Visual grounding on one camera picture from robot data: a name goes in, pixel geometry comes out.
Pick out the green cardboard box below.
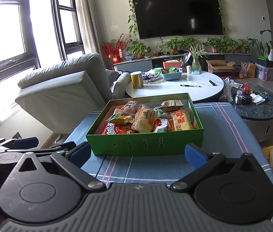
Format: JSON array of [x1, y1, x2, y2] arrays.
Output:
[[86, 92, 204, 156]]

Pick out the yellow rice cracker packet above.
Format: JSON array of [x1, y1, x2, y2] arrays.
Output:
[[170, 108, 197, 131]]

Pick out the dark round stone table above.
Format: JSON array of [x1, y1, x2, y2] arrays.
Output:
[[231, 81, 273, 143]]

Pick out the red instant noodle packet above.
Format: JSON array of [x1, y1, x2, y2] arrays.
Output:
[[101, 122, 138, 135]]

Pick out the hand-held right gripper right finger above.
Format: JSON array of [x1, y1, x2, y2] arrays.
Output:
[[170, 144, 263, 191]]

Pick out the clear plastic storage box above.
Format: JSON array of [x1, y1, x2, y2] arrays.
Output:
[[256, 63, 273, 82]]

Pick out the white plastic bag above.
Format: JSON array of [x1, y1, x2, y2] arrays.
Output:
[[220, 77, 235, 102]]

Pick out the orange bread snack packet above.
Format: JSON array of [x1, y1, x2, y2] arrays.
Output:
[[131, 107, 156, 133]]

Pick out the crumpled white tissue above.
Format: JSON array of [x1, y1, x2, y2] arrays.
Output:
[[250, 93, 266, 105]]

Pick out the teal green snack bag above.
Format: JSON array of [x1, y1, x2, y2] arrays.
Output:
[[154, 107, 173, 120]]

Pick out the blue plastic basket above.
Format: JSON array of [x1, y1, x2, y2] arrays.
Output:
[[162, 69, 183, 81]]

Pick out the blue striped tablecloth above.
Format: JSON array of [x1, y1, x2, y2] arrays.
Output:
[[64, 101, 273, 232]]

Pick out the orange box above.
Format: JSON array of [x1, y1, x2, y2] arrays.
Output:
[[163, 60, 182, 69]]

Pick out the white round coffee table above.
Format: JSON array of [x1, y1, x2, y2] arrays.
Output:
[[126, 71, 224, 103]]

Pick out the grey television cabinet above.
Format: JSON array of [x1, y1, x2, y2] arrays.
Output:
[[113, 53, 252, 72]]

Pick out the open cardboard box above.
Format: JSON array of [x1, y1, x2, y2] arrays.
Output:
[[206, 59, 236, 74]]

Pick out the grey fabric armchair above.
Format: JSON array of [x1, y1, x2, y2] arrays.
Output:
[[15, 52, 132, 135]]

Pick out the black wall television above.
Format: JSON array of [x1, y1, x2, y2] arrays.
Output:
[[132, 0, 224, 40]]

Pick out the row of potted plants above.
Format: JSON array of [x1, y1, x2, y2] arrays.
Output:
[[127, 37, 249, 59]]

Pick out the glass dish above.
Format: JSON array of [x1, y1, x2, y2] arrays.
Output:
[[142, 74, 164, 85]]

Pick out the yellow canister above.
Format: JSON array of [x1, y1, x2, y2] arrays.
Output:
[[130, 71, 144, 89]]

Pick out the red berry decoration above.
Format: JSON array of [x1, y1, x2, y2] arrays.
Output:
[[100, 33, 127, 65]]

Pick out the tall leafy floor plant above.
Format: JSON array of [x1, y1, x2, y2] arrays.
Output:
[[248, 30, 273, 59]]

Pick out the beige curtain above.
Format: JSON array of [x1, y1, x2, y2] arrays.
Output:
[[75, 0, 106, 59]]

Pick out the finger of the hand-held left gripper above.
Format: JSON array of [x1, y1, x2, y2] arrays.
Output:
[[6, 142, 77, 154], [0, 132, 39, 151]]

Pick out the spider plant in glass vase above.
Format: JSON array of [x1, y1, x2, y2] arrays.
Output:
[[183, 44, 206, 72]]

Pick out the dark framed window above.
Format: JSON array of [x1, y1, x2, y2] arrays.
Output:
[[52, 0, 85, 60], [0, 0, 42, 85]]

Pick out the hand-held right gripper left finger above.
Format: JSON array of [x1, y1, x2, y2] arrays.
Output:
[[16, 142, 106, 193]]

